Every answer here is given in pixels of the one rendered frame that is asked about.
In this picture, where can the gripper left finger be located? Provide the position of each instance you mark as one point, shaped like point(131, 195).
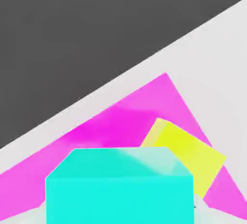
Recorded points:
point(32, 216)

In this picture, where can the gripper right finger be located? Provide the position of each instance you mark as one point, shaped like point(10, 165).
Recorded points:
point(208, 216)

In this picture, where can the small cyan cube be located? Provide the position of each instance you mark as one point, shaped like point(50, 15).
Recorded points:
point(119, 197)

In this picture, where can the small yellow cube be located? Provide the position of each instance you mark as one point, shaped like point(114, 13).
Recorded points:
point(190, 150)

